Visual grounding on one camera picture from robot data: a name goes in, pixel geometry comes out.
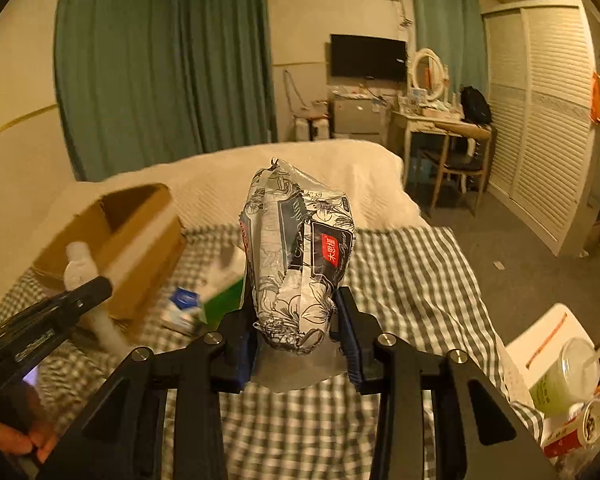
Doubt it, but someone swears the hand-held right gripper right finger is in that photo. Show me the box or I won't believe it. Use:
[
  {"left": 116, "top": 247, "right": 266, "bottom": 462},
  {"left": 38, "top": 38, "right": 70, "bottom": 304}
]
[{"left": 329, "top": 285, "right": 561, "bottom": 480}]

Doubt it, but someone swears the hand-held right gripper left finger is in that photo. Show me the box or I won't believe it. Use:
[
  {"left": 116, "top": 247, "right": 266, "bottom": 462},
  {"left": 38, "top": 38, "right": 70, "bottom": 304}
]
[{"left": 35, "top": 306, "right": 259, "bottom": 480}]

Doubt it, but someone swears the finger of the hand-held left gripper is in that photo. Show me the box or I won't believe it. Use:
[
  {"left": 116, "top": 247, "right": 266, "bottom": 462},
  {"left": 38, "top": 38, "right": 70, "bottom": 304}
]
[{"left": 0, "top": 277, "right": 114, "bottom": 368}]

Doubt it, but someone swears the white tube-shaped object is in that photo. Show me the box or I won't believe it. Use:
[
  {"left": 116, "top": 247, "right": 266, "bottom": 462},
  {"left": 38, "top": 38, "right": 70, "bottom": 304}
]
[{"left": 64, "top": 241, "right": 132, "bottom": 359}]

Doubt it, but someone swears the brown cardboard box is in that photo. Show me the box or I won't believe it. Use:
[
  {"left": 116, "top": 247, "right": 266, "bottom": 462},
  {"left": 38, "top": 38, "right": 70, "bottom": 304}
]
[{"left": 30, "top": 183, "right": 187, "bottom": 322}]

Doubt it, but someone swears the floral printed tissue pack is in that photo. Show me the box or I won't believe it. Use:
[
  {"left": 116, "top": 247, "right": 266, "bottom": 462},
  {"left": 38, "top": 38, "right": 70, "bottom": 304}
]
[{"left": 238, "top": 157, "right": 357, "bottom": 394}]

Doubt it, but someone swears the person's left hand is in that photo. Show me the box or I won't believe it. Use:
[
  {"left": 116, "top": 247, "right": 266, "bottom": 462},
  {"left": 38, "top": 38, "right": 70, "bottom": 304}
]
[{"left": 0, "top": 417, "right": 58, "bottom": 465}]

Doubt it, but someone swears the checkered cloth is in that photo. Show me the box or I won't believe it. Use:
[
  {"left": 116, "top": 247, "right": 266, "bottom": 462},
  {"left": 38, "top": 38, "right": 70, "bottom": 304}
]
[{"left": 0, "top": 225, "right": 546, "bottom": 480}]

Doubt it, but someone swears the green and white box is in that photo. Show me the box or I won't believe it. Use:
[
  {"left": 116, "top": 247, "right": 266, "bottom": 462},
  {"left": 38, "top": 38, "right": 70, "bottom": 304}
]
[{"left": 199, "top": 245, "right": 249, "bottom": 326}]

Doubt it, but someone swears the small blue and white box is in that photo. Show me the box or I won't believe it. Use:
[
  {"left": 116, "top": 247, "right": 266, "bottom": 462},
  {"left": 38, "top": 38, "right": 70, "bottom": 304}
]
[{"left": 160, "top": 287, "right": 207, "bottom": 334}]

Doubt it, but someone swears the white quilted blanket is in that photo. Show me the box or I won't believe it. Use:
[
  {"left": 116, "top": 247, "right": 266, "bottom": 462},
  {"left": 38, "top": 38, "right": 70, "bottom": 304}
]
[{"left": 45, "top": 139, "right": 429, "bottom": 242}]

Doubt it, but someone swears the white side table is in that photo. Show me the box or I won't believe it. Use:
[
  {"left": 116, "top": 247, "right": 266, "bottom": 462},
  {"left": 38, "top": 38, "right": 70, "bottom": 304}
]
[{"left": 504, "top": 302, "right": 583, "bottom": 411}]

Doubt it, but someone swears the wooden chair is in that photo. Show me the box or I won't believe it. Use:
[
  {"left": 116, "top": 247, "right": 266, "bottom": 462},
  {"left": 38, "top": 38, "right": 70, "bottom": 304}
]
[{"left": 418, "top": 121, "right": 494, "bottom": 217}]

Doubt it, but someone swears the grey mini fridge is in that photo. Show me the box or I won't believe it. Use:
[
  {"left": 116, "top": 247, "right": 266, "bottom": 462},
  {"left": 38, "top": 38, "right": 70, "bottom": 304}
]
[{"left": 332, "top": 96, "right": 387, "bottom": 144}]

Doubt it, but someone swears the white dressing table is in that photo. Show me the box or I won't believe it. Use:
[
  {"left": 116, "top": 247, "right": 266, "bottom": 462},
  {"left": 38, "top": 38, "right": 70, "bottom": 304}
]
[{"left": 389, "top": 106, "right": 481, "bottom": 183}]

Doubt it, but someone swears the plastic cup with green drink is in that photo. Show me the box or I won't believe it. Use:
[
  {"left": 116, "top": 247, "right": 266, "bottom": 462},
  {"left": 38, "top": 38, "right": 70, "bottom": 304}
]
[{"left": 528, "top": 337, "right": 600, "bottom": 417}]

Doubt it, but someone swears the wide green curtain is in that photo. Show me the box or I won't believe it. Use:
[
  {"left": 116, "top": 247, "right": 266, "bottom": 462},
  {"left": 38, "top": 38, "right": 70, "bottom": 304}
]
[{"left": 55, "top": 0, "right": 277, "bottom": 182}]

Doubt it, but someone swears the black backpack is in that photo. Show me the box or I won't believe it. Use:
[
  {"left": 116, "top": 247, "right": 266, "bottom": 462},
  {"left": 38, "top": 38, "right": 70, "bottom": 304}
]
[{"left": 458, "top": 86, "right": 494, "bottom": 126}]

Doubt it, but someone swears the paper cup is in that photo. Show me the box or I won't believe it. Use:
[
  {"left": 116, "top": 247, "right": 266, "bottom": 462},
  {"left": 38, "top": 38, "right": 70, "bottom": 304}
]
[{"left": 542, "top": 397, "right": 600, "bottom": 459}]

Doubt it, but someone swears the round white vanity mirror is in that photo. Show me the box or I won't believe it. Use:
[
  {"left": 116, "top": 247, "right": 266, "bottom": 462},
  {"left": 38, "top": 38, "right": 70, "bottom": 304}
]
[{"left": 412, "top": 48, "right": 449, "bottom": 107}]

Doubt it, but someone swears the white louvred wardrobe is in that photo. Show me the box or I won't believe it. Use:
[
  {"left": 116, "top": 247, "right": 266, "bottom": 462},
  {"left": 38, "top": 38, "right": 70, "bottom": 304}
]
[{"left": 481, "top": 0, "right": 600, "bottom": 257}]

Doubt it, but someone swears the narrow green curtain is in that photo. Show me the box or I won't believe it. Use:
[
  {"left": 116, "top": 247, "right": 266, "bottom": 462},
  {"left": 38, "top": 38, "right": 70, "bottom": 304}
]
[{"left": 409, "top": 0, "right": 484, "bottom": 111}]

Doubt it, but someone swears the black wall television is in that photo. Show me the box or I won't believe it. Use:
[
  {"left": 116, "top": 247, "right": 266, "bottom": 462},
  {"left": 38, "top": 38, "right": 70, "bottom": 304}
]
[{"left": 329, "top": 34, "right": 409, "bottom": 81}]

